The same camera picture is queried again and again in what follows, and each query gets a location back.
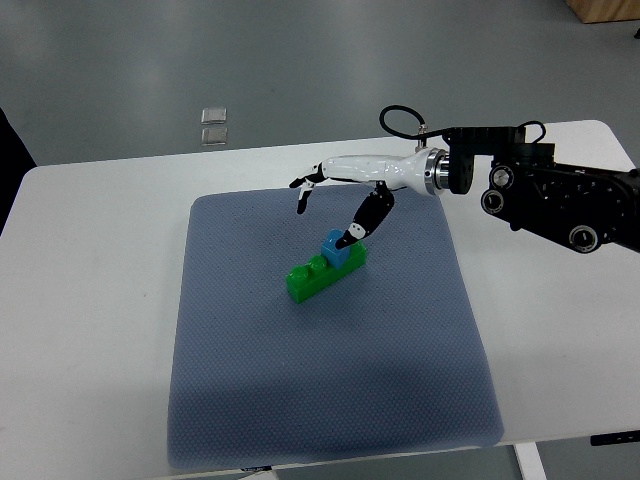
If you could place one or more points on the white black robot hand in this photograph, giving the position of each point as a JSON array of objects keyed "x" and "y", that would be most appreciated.
[{"x": 426, "y": 172}]

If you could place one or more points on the small blue block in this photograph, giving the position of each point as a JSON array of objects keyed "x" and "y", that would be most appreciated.
[{"x": 335, "y": 257}]

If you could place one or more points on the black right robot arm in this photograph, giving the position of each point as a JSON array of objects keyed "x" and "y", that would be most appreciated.
[{"x": 580, "y": 208}]

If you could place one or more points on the long green block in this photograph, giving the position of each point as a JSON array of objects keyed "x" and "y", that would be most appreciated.
[{"x": 306, "y": 280}]

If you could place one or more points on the blue-grey foam mat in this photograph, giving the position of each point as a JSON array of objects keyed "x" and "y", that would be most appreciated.
[{"x": 387, "y": 360}]

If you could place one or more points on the lower metal floor plate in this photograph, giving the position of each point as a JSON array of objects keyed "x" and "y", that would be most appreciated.
[{"x": 214, "y": 136}]

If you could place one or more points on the metal floor plate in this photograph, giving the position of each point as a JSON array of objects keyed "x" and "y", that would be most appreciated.
[
  {"x": 214, "y": 136},
  {"x": 214, "y": 115}
]

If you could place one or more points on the upper metal floor plate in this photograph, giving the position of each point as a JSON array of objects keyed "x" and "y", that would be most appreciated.
[{"x": 214, "y": 115}]

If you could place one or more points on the wooden furniture corner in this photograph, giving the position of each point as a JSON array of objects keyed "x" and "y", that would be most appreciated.
[{"x": 603, "y": 11}]

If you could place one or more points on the white table leg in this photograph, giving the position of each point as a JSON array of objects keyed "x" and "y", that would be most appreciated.
[{"x": 529, "y": 461}]

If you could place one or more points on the black table control panel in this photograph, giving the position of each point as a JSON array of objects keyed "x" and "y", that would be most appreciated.
[{"x": 615, "y": 438}]

